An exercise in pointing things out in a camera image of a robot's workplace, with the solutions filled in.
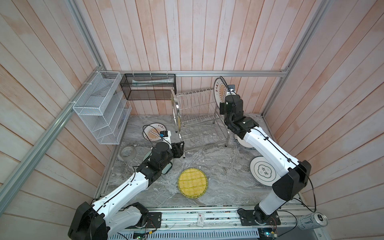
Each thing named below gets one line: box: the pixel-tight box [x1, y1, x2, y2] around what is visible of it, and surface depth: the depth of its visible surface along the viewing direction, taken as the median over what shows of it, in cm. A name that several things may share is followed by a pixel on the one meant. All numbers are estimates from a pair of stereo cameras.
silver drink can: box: [297, 212, 328, 231], surface depth 64 cm
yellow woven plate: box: [177, 167, 209, 199], surface depth 86 cm
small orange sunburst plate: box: [142, 122, 167, 142], surface depth 113 cm
